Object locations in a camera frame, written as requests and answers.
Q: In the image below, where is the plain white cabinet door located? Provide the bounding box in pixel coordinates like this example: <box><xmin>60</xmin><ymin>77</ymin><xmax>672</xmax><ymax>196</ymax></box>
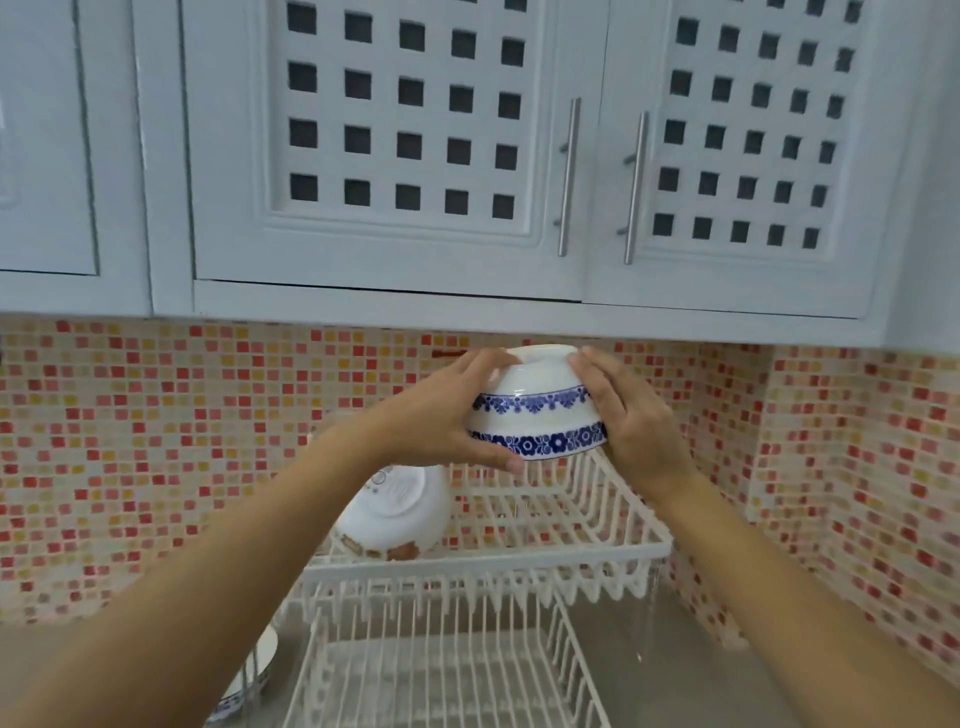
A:
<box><xmin>0</xmin><ymin>0</ymin><xmax>103</xmax><ymax>276</ymax></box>

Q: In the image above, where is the person's left hand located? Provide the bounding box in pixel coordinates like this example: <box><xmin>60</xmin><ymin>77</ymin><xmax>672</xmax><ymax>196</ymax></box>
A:
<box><xmin>372</xmin><ymin>347</ymin><xmax>527</xmax><ymax>476</ymax></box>

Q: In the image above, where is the white wire dish rack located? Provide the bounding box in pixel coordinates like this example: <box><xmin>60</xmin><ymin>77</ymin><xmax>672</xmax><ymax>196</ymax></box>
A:
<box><xmin>280</xmin><ymin>448</ymin><xmax>675</xmax><ymax>728</ymax></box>

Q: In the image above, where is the white plate with blue rim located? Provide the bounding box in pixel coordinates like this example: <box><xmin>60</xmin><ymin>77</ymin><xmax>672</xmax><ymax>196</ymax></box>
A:
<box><xmin>205</xmin><ymin>622</ymin><xmax>281</xmax><ymax>726</ymax></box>

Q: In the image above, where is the white lattice cabinet door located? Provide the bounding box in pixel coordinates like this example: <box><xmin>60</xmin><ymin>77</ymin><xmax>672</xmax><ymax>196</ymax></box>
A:
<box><xmin>182</xmin><ymin>0</ymin><xmax>610</xmax><ymax>303</ymax></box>
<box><xmin>584</xmin><ymin>0</ymin><xmax>915</xmax><ymax>321</ymax></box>

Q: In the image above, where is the person's left forearm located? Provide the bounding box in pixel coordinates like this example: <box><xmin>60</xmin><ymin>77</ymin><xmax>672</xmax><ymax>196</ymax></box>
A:
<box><xmin>0</xmin><ymin>433</ymin><xmax>399</xmax><ymax>728</ymax></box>

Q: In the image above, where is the white bowl with blue floral bands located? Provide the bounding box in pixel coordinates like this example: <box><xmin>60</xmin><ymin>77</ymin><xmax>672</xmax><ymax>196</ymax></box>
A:
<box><xmin>465</xmin><ymin>344</ymin><xmax>608</xmax><ymax>462</ymax></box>

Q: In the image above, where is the white bowl with orange pattern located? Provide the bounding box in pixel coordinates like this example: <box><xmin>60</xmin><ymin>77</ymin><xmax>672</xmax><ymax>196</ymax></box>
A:
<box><xmin>330</xmin><ymin>462</ymin><xmax>456</xmax><ymax>563</ymax></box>

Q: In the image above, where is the person's right hand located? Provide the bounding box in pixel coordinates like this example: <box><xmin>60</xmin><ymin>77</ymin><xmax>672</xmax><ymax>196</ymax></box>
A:
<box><xmin>567</xmin><ymin>345</ymin><xmax>700</xmax><ymax>498</ymax></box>

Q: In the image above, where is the silver bar cabinet handle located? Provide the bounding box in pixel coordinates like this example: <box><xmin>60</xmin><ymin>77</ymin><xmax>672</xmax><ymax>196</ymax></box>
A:
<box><xmin>555</xmin><ymin>96</ymin><xmax>583</xmax><ymax>258</ymax></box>
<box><xmin>619</xmin><ymin>111</ymin><xmax>651</xmax><ymax>266</ymax></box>

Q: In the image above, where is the person's right forearm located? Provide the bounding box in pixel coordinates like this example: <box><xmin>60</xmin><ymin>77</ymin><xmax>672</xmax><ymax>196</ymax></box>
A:
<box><xmin>651</xmin><ymin>474</ymin><xmax>960</xmax><ymax>728</ymax></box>

